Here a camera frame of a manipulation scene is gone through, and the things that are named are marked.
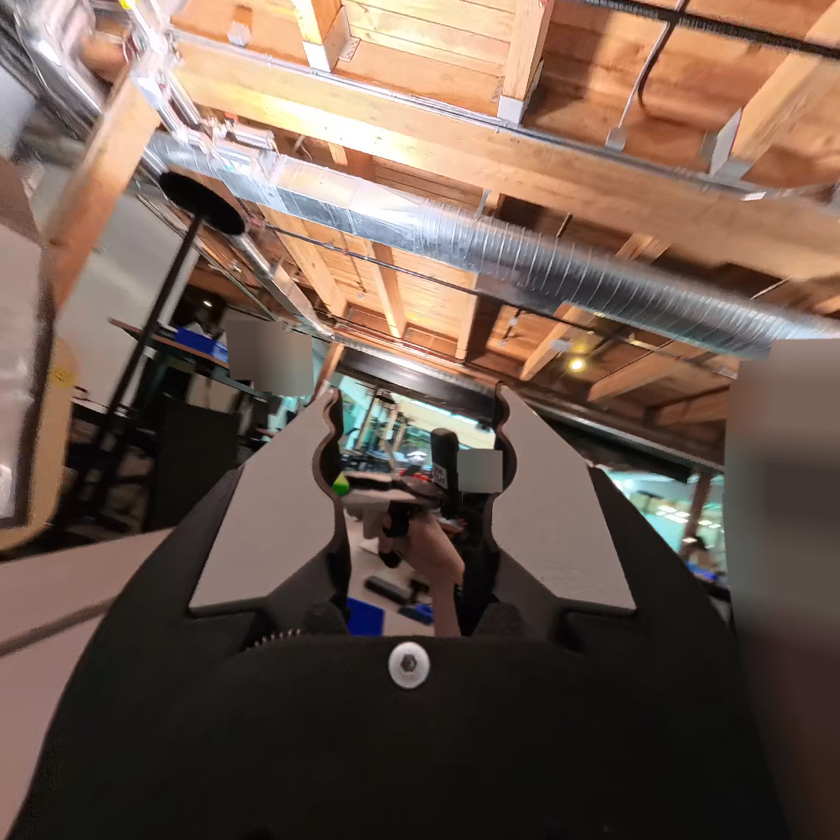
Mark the acrylic tabletop sign stand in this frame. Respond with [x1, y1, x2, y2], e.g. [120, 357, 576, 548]
[0, 157, 76, 552]

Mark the blue plastic bin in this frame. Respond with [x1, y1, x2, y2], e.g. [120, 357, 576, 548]
[348, 596, 385, 636]

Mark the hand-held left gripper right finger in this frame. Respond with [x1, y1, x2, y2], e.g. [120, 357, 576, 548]
[486, 382, 637, 624]

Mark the person's right hand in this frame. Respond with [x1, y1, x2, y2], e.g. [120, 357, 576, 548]
[394, 511, 466, 581]

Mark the black floor lamp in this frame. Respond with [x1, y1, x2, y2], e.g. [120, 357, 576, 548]
[92, 171, 248, 473]

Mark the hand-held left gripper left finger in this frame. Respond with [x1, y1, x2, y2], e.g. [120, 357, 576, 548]
[189, 387, 352, 618]

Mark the small blue crate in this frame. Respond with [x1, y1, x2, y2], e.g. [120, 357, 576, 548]
[174, 327, 231, 361]

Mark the wooden work table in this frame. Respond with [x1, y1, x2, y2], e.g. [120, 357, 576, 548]
[108, 317, 270, 398]

